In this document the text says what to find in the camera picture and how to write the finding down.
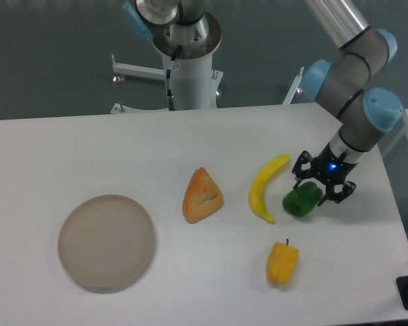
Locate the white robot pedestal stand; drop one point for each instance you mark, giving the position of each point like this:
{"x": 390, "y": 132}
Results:
{"x": 186, "y": 37}

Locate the yellow banana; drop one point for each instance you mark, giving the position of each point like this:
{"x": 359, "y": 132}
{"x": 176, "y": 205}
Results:
{"x": 256, "y": 194}

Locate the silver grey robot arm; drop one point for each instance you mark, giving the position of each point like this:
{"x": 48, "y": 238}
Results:
{"x": 365, "y": 115}

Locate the green bell pepper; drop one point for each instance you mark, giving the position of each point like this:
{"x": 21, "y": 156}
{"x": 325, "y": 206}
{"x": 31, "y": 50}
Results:
{"x": 302, "y": 200}

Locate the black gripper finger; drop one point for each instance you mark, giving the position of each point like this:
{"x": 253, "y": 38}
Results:
{"x": 304, "y": 168}
{"x": 347, "y": 190}

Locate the yellow bell pepper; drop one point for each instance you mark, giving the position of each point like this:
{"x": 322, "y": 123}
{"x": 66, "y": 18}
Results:
{"x": 281, "y": 262}

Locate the orange bread wedge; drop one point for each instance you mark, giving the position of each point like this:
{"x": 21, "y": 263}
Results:
{"x": 202, "y": 197}

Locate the beige round plate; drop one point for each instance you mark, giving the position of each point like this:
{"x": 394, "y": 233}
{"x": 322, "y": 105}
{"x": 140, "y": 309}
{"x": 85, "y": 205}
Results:
{"x": 106, "y": 243}

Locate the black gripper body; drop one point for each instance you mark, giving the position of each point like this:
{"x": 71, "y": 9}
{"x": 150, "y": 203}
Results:
{"x": 328, "y": 169}

